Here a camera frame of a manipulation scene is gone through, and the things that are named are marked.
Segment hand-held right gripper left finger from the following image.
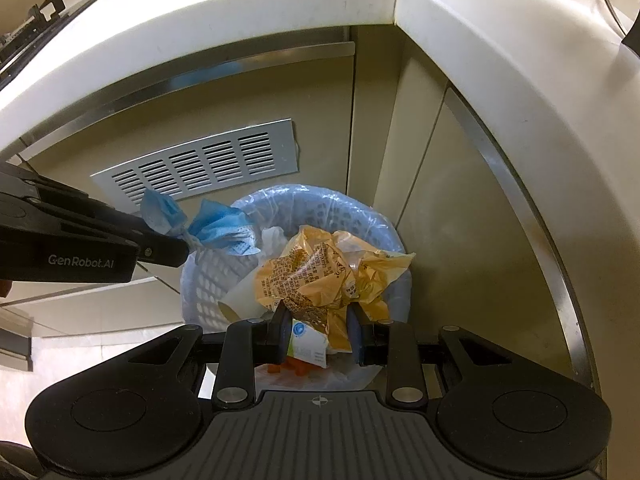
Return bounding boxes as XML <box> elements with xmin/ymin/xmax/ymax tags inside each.
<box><xmin>117</xmin><ymin>300</ymin><xmax>292</xmax><ymax>409</ymax></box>

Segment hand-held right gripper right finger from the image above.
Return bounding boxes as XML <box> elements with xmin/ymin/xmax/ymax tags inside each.
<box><xmin>348</xmin><ymin>302</ymin><xmax>523</xmax><ymax>407</ymax></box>

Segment white bin with blue liner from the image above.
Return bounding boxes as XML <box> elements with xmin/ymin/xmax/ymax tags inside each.
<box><xmin>180</xmin><ymin>184</ymin><xmax>413</xmax><ymax>391</ymax></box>

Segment grey cabinet vent grille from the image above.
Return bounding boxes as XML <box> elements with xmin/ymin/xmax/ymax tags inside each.
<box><xmin>90</xmin><ymin>119</ymin><xmax>300</xmax><ymax>206</ymax></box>

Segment metal cabinet handle strip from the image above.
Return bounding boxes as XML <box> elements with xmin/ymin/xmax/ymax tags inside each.
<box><xmin>92</xmin><ymin>42</ymin><xmax>356</xmax><ymax>111</ymax></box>
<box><xmin>445</xmin><ymin>87</ymin><xmax>601</xmax><ymax>391</ymax></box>

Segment black gas stove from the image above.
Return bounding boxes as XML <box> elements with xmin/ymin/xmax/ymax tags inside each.
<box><xmin>0</xmin><ymin>0</ymin><xmax>118</xmax><ymax>91</ymax></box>

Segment orange snack wrapper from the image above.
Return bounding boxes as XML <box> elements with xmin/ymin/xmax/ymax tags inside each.
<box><xmin>255</xmin><ymin>225</ymin><xmax>417</xmax><ymax>353</ymax></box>

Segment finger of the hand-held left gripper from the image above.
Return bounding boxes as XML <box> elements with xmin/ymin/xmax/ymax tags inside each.
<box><xmin>0</xmin><ymin>164</ymin><xmax>158</xmax><ymax>243</ymax></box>
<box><xmin>137</xmin><ymin>234</ymin><xmax>191</xmax><ymax>268</ymax></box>

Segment glass pot lid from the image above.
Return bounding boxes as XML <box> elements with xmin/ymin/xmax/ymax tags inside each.
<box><xmin>590</xmin><ymin>0</ymin><xmax>640</xmax><ymax>58</ymax></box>

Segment orange carrot pieces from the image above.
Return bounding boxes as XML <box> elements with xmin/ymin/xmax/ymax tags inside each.
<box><xmin>267</xmin><ymin>357</ymin><xmax>313</xmax><ymax>377</ymax></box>

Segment blue face mask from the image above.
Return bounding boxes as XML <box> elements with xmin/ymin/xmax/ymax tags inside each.
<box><xmin>140</xmin><ymin>191</ymin><xmax>261</xmax><ymax>257</ymax></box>

